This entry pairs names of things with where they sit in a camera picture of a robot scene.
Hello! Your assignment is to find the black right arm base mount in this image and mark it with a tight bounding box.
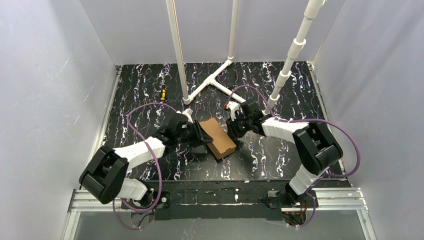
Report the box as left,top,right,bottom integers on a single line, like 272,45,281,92
259,189,319,209

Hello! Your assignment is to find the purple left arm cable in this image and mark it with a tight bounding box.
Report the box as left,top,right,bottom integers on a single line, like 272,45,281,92
111,102,181,231

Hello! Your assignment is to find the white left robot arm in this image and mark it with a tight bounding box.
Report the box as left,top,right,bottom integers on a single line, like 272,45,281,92
78,112,213,204

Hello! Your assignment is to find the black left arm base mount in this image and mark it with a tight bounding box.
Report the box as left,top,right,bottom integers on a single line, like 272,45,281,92
120,189,171,213

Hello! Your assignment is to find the aluminium rail frame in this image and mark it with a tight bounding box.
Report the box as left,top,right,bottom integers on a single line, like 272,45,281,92
64,61,370,240

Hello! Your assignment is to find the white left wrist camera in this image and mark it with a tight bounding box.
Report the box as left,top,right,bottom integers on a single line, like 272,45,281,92
181,108,193,123

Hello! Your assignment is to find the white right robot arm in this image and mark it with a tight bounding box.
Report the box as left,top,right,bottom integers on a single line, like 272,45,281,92
225,100,343,198

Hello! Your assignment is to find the white PVC pipe frame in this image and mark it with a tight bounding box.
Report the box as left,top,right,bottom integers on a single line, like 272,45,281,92
164,0,327,115

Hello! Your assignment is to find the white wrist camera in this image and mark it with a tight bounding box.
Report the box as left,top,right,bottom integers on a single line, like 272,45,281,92
224,101,240,121
181,108,193,123

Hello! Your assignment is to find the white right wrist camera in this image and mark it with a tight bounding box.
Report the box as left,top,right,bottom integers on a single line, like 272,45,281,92
224,101,240,121

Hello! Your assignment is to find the orange yellow black screwdriver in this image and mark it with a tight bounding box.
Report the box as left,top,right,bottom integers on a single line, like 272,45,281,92
160,88,167,101

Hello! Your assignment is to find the brown cardboard box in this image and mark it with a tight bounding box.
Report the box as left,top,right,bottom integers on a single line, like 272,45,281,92
199,118,236,161

